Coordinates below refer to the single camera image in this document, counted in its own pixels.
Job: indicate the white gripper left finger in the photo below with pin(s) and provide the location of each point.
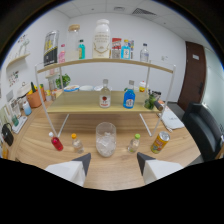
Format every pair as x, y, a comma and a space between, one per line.
68, 170

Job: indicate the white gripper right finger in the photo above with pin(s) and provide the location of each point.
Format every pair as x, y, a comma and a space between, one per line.
158, 169

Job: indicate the clear bottle orange cap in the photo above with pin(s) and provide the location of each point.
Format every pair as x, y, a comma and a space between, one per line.
78, 146

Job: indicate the yellow juice can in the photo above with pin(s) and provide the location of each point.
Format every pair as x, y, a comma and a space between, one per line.
160, 142

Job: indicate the red liquid bottle white cap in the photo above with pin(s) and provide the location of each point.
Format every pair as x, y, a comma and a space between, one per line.
57, 144

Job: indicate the clear bottle green cap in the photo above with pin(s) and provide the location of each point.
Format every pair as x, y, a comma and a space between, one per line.
133, 145

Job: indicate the green glass cup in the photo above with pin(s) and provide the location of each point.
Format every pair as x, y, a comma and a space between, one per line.
15, 120

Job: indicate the clear drinking glass with ice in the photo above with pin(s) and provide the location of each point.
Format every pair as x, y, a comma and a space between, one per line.
106, 141

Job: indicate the white notebook on table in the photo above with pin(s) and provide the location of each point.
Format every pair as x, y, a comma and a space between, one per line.
172, 119

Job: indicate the black cylindrical tool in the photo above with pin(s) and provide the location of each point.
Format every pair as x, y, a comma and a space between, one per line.
159, 106

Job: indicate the white tray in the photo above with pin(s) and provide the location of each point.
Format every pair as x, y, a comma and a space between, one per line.
20, 125

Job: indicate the glass jar of limes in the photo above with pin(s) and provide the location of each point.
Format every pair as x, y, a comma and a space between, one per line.
150, 102

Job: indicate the black handbag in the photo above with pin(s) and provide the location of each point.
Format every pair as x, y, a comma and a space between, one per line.
7, 136

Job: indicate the light blue small bottle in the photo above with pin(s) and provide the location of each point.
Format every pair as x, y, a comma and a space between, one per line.
27, 109

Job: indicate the blue liquid bottle silver cap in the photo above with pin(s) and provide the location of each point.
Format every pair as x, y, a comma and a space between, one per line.
129, 100

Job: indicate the clear bottle red label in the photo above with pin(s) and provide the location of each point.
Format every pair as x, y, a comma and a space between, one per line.
105, 100

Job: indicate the white blue food tub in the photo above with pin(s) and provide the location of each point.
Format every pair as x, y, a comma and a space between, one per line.
71, 88

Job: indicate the white bowl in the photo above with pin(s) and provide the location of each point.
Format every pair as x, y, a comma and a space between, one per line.
86, 88

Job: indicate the green potted plant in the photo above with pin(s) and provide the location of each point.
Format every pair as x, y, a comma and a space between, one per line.
62, 81

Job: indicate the white kettle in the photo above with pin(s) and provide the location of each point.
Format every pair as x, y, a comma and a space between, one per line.
24, 89

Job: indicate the brown door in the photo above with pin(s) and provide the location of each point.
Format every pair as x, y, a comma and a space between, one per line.
192, 76

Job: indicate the pink liquid bottle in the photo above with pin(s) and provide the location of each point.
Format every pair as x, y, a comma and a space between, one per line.
62, 56

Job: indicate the clear bottle blue cap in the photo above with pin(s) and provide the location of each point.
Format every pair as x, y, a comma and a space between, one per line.
144, 55

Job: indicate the teal liquid bottle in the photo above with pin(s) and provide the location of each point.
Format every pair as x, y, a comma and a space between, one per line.
82, 51

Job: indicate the large glass jar cork lid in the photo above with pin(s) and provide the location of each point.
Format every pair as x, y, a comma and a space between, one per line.
72, 50

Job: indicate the blue gin bottle yellow cap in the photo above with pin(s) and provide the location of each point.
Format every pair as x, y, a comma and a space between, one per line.
125, 52

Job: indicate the white figurine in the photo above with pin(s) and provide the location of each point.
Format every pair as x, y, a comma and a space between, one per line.
24, 45

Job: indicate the large white milk bottle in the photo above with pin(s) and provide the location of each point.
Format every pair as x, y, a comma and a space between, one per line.
101, 40

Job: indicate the large ceiling air vent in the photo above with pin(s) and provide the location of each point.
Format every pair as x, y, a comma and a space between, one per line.
143, 11

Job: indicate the small square ceiling vent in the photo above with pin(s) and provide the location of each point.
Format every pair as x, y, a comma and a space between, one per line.
119, 8

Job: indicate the two-tier wooden shelf white frame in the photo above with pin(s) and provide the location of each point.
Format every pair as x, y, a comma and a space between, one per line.
83, 103

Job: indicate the wooden wall shelf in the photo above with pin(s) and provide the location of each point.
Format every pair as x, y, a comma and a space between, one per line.
18, 59

